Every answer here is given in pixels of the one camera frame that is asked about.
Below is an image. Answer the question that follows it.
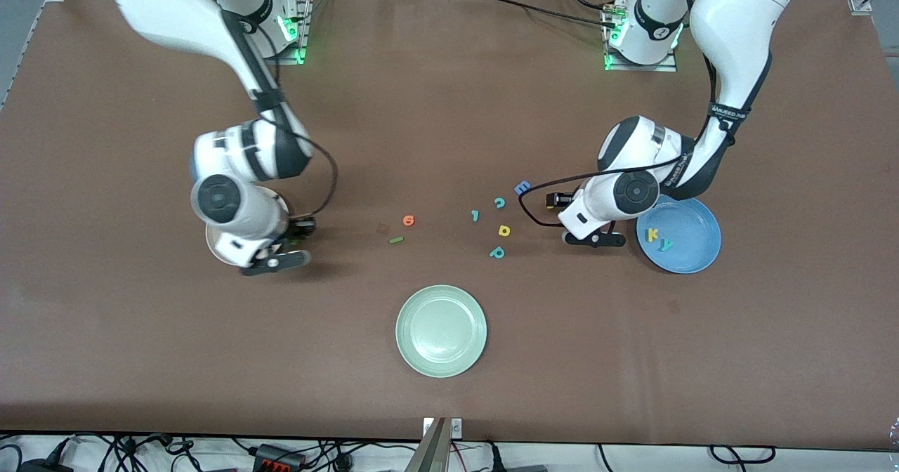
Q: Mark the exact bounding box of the beige brown round plate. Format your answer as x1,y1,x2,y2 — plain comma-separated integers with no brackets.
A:
206,192,292,266

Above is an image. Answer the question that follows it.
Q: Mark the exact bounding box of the blue round plate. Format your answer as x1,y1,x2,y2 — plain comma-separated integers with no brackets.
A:
636,195,722,275

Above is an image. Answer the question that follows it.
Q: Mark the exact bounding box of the pale green round plate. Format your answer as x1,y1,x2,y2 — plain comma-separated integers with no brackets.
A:
395,284,487,379

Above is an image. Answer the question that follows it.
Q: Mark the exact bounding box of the black orange power strip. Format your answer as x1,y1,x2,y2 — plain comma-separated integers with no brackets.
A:
251,444,308,472

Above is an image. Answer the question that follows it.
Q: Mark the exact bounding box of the aluminium profile bar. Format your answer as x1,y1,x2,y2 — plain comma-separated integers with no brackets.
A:
406,417,450,472

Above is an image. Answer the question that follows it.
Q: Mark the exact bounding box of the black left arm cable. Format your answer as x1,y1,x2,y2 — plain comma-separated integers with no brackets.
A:
518,0,752,230

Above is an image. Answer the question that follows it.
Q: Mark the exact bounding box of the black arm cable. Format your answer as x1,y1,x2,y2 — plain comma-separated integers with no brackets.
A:
221,5,339,220
518,0,752,230

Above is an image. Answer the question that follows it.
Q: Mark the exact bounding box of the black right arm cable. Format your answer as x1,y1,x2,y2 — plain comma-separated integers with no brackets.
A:
221,5,339,220

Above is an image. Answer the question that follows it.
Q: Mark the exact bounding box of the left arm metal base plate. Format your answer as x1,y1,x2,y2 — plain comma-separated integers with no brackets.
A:
603,0,678,72

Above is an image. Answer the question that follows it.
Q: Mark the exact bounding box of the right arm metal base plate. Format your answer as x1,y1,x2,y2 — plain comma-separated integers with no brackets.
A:
233,0,310,65

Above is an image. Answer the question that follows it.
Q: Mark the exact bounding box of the long black table cable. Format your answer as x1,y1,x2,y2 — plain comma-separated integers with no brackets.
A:
460,0,619,29

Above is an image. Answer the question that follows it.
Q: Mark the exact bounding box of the white mounting bracket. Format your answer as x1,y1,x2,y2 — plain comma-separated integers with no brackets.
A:
422,417,464,439

